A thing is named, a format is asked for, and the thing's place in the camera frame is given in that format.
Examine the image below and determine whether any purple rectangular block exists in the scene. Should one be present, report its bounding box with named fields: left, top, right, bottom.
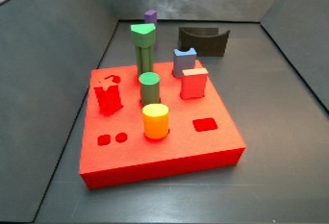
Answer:
left=144, top=10, right=158, bottom=23

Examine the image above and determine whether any red foam peg board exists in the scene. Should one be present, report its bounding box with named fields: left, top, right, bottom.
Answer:
left=80, top=62, right=246, bottom=188

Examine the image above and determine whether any yellow orange cylinder peg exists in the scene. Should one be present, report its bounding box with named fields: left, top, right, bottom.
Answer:
left=142, top=104, right=170, bottom=139

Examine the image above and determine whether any green cylinder peg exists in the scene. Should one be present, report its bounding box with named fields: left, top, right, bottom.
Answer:
left=139, top=72, right=159, bottom=105

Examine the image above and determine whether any red rectangular block peg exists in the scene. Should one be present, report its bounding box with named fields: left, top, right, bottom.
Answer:
left=180, top=68, right=208, bottom=99

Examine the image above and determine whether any red star-shaped peg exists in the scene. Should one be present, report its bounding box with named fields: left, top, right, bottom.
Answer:
left=93, top=75, right=123, bottom=115

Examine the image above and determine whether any blue notched block peg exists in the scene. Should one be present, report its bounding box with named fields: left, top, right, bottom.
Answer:
left=174, top=48, right=196, bottom=78

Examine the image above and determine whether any tall green arrow-top peg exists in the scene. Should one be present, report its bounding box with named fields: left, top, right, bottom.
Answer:
left=129, top=23, right=156, bottom=75

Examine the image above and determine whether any black curved holder bracket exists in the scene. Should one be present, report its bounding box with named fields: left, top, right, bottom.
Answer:
left=179, top=27, right=230, bottom=57

